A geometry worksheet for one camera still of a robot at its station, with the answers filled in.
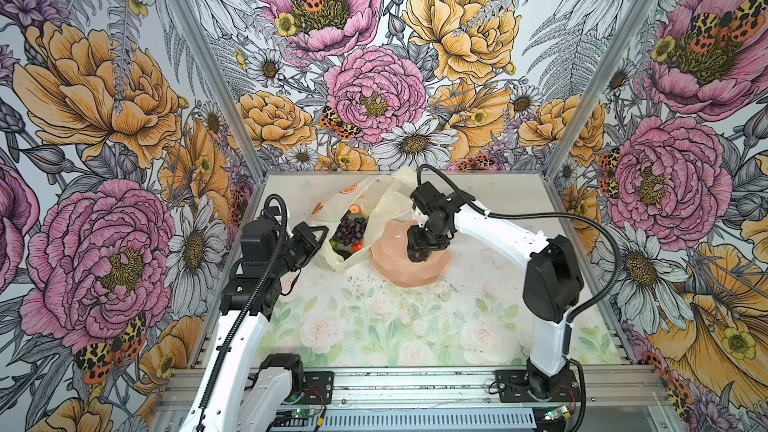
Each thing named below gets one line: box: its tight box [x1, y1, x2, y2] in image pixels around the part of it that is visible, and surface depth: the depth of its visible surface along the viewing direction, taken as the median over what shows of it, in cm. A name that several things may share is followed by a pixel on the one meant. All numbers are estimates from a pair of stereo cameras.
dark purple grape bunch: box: [336, 215, 366, 246], surface depth 98 cm
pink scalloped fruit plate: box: [371, 218, 451, 287], surface depth 95 cm
